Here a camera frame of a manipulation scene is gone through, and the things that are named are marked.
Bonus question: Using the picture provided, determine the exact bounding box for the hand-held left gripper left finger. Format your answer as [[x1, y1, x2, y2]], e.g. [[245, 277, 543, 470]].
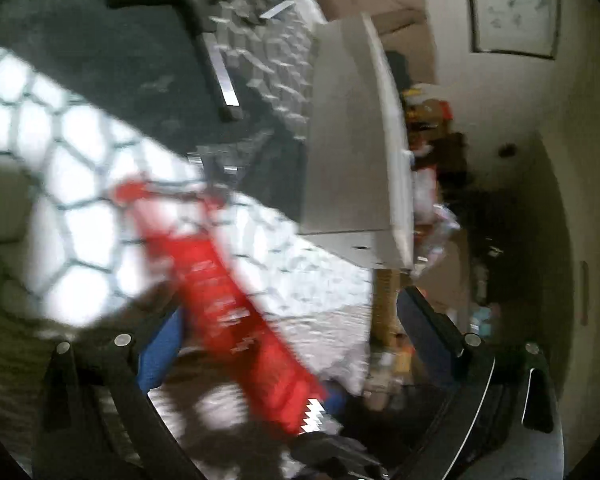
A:
[[32, 310, 201, 480]]

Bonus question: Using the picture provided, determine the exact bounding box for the pile of colourful clutter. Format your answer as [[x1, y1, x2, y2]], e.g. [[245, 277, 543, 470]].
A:
[[400, 85, 468, 281]]

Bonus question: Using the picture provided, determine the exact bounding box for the black angled metal tool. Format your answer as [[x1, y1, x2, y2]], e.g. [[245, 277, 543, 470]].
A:
[[105, 0, 243, 122]]

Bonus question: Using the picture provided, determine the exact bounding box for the framed wall picture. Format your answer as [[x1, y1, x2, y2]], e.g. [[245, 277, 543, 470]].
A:
[[462, 0, 562, 61]]

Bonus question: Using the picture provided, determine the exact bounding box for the white wooden box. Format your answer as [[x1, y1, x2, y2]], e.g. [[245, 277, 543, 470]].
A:
[[300, 12, 416, 271]]

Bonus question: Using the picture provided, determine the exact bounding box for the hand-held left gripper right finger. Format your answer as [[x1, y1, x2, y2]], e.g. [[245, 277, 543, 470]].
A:
[[395, 285, 566, 480]]

